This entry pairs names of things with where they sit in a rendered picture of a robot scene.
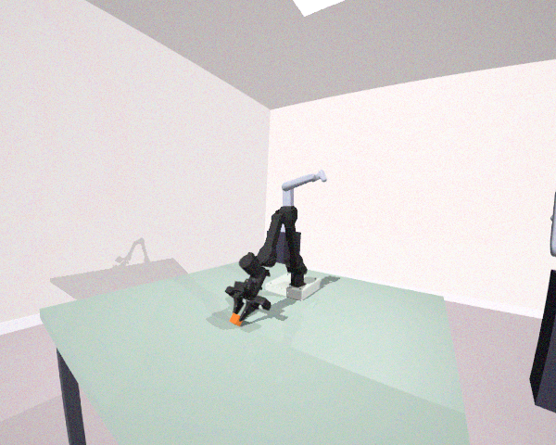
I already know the orange block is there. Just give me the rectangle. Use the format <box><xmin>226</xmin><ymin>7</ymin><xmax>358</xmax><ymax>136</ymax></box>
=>
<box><xmin>229</xmin><ymin>313</ymin><xmax>243</xmax><ymax>326</ymax></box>

